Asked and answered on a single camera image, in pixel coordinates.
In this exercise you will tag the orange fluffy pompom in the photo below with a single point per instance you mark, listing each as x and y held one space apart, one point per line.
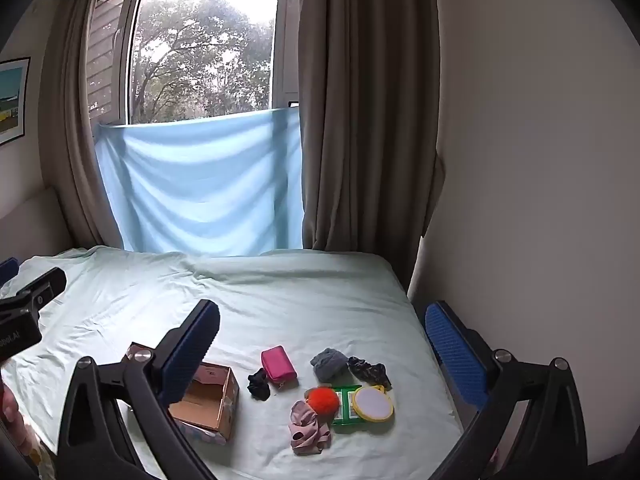
320 400

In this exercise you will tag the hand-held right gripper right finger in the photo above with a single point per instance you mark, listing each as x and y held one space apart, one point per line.
452 350

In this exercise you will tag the pink zip pouch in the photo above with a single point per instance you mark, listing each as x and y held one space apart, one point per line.
279 366

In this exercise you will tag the tree outside window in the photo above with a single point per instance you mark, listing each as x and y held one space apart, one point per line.
200 60

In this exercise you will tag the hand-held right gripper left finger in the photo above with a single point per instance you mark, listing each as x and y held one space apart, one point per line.
192 345

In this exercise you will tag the dark patterned scrunchie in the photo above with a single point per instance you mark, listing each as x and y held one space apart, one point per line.
369 371

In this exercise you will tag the white framed window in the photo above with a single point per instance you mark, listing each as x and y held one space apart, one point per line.
125 35

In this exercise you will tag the black scrunchie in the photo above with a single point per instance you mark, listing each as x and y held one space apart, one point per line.
259 385

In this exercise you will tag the framed wall picture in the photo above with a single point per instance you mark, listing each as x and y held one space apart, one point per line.
12 100

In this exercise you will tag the pink scrunchie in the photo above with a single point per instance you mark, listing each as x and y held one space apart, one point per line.
306 432

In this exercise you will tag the person's left hand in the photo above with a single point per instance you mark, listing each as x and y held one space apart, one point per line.
12 420

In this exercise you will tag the green wipes packet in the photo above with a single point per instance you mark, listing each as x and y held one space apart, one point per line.
344 410

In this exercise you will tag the grey fuzzy cloth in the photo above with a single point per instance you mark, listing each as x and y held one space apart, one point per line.
328 364

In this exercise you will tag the pale green bed sheet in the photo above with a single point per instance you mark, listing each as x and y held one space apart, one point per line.
280 300

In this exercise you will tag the light blue hanging cloth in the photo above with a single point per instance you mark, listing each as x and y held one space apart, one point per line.
200 175

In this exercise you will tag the cardboard box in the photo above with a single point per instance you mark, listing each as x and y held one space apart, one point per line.
210 402

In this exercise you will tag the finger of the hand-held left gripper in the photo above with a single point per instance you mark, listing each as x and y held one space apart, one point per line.
42 285
7 270

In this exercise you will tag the beige bed headboard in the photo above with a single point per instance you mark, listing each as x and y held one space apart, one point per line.
35 220

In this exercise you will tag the yellow round mirror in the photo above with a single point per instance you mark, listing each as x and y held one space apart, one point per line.
372 404

